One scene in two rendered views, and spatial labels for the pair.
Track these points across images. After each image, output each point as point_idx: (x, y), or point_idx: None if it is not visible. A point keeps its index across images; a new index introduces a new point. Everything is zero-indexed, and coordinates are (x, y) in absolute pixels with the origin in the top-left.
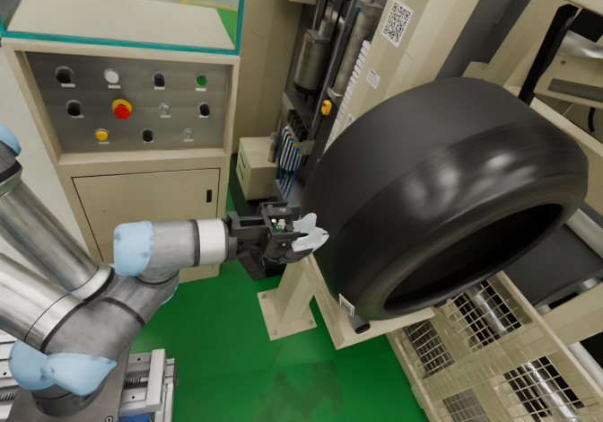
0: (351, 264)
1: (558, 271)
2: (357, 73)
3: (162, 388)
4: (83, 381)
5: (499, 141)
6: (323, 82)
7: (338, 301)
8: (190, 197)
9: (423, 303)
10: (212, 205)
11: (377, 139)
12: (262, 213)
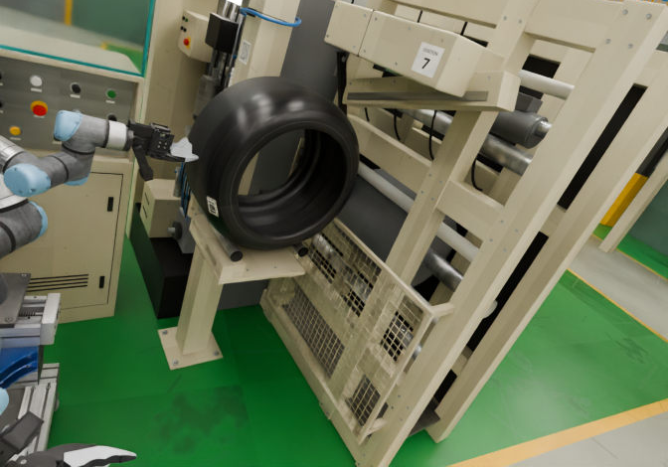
0: (209, 164)
1: (395, 236)
2: None
3: (56, 324)
4: (33, 177)
5: (282, 91)
6: None
7: (208, 209)
8: (91, 203)
9: (281, 235)
10: (112, 215)
11: (225, 98)
12: (150, 124)
